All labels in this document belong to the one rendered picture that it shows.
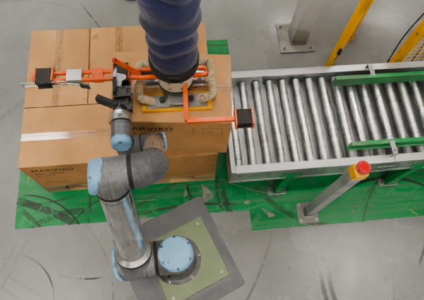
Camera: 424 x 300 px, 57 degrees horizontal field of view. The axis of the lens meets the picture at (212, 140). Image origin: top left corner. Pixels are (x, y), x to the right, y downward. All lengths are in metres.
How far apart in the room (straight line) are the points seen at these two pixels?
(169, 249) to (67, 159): 1.04
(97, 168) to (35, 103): 1.52
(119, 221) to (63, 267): 1.54
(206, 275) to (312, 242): 1.15
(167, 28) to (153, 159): 0.48
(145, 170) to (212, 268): 0.87
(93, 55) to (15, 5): 1.38
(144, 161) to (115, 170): 0.10
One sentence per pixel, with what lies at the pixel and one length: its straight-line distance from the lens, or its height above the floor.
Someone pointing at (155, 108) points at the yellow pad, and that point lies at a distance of 1.92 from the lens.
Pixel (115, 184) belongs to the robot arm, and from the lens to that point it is 1.26.
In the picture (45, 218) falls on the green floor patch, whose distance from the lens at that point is 3.03.
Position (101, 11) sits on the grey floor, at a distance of 3.76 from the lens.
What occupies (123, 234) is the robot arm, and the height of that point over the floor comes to 1.32.
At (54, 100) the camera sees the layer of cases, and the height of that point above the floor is 0.54.
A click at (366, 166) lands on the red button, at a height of 1.04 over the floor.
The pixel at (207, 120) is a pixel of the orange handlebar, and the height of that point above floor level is 1.21.
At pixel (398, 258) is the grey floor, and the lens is 3.13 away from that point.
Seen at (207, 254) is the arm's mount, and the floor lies 0.81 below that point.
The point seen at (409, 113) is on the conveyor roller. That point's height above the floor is 0.55.
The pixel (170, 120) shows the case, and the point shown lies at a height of 1.07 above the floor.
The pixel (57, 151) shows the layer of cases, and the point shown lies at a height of 0.54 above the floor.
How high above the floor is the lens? 2.79
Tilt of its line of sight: 68 degrees down
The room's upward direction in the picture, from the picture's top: 6 degrees clockwise
